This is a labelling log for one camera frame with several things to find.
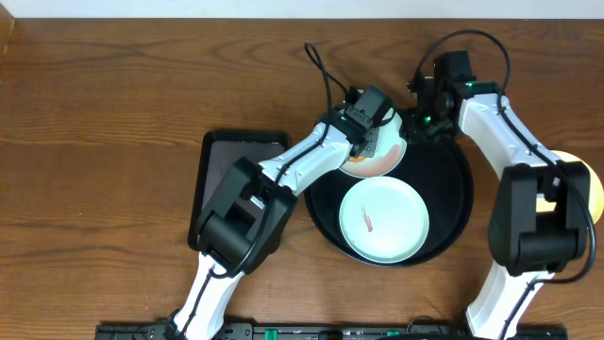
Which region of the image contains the mint plate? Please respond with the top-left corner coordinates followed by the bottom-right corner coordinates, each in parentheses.
top-left (339, 177), bottom-right (429, 264)
top-left (340, 109), bottom-right (407, 179)

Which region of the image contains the yellow plate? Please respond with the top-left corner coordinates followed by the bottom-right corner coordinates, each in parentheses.
top-left (536, 150), bottom-right (604, 223)

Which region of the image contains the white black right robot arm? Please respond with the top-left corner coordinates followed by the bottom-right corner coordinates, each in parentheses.
top-left (408, 75), bottom-right (596, 339)

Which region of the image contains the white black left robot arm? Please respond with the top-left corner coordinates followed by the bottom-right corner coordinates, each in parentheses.
top-left (166, 111), bottom-right (391, 339)

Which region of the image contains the dark rectangular sponge tray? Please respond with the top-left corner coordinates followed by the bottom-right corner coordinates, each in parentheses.
top-left (187, 129), bottom-right (290, 249)

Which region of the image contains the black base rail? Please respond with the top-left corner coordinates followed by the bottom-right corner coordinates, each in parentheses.
top-left (93, 321), bottom-right (567, 340)

